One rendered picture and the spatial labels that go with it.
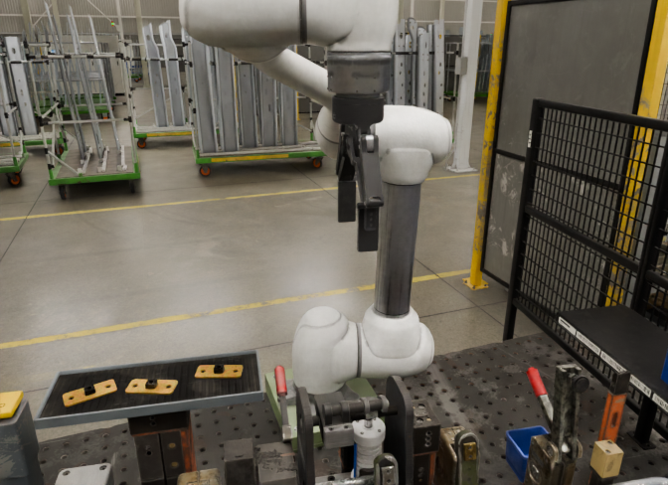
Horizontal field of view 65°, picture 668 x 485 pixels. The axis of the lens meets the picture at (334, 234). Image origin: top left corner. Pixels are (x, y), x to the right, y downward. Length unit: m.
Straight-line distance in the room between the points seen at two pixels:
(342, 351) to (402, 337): 0.17
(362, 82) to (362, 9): 0.09
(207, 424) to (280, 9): 1.23
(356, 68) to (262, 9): 0.14
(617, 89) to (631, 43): 0.22
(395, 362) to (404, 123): 0.64
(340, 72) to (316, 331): 0.85
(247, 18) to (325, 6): 0.10
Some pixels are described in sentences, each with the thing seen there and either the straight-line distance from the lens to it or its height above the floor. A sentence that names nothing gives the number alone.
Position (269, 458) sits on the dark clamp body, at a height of 1.08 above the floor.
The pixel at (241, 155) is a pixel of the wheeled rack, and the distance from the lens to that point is 7.45.
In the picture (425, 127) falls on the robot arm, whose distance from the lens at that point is 1.25.
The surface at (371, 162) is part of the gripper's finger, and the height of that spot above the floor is 1.58.
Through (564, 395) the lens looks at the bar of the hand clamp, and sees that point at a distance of 1.01.
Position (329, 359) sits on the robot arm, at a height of 0.93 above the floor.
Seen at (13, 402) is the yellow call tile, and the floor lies 1.16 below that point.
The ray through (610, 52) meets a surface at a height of 1.69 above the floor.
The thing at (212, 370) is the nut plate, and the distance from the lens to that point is 1.03.
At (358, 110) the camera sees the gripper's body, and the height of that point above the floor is 1.65.
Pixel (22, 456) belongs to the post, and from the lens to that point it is 1.11.
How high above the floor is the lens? 1.73
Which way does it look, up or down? 20 degrees down
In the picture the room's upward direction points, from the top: straight up
